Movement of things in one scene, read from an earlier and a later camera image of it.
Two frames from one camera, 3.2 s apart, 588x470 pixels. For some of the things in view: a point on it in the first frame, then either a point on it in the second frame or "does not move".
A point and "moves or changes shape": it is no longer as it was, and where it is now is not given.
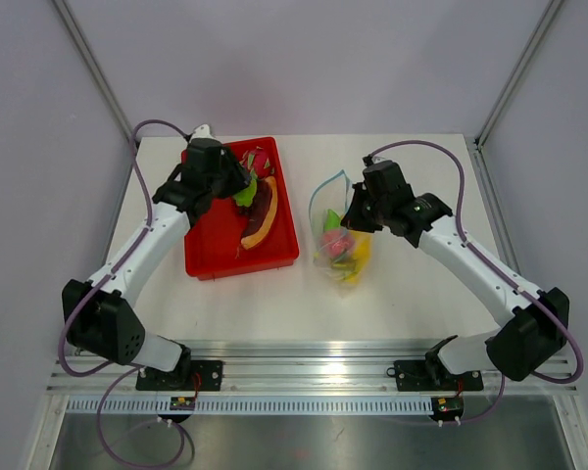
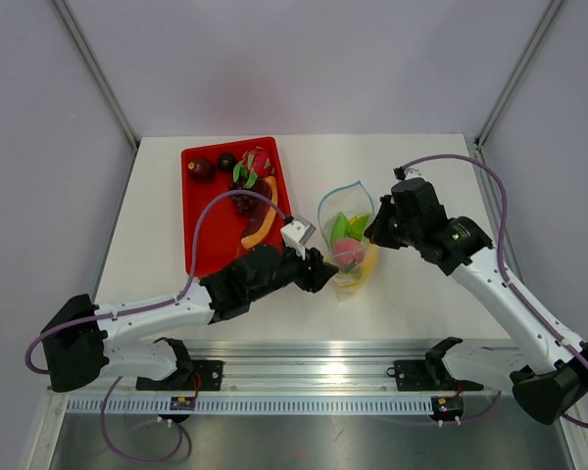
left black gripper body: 229,179 → 291,269
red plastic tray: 212,246 does not move
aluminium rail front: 289,368 does not move
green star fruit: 244,198 → 343,228
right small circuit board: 447,407 does not move
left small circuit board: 182,403 does not move
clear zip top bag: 340,253 moves or changes shape
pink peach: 337,243 → 347,252
